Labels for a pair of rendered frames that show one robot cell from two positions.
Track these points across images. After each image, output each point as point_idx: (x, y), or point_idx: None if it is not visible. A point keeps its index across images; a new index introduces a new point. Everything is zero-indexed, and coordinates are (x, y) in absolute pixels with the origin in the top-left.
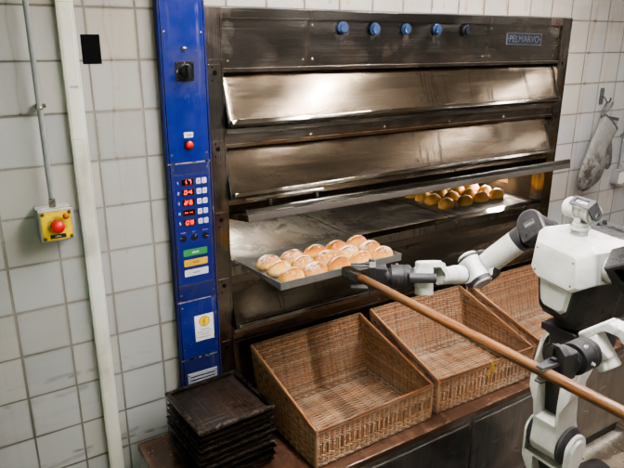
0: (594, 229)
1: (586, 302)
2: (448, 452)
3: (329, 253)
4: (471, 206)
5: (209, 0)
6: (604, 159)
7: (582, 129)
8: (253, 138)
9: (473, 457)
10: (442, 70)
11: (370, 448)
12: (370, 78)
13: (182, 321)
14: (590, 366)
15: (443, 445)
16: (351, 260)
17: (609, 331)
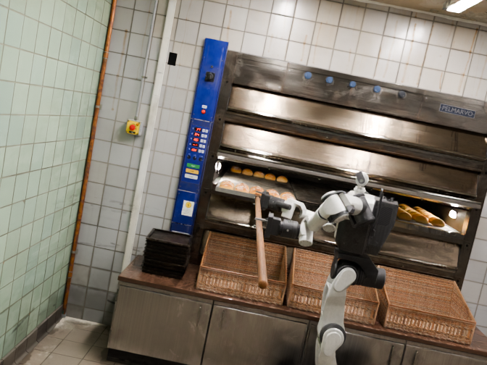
0: (375, 197)
1: (342, 229)
2: (285, 334)
3: (257, 189)
4: (406, 220)
5: (232, 48)
6: None
7: None
8: (240, 119)
9: (307, 352)
10: (380, 115)
11: (232, 297)
12: (322, 107)
13: (177, 200)
14: (285, 230)
15: (282, 326)
16: None
17: (306, 219)
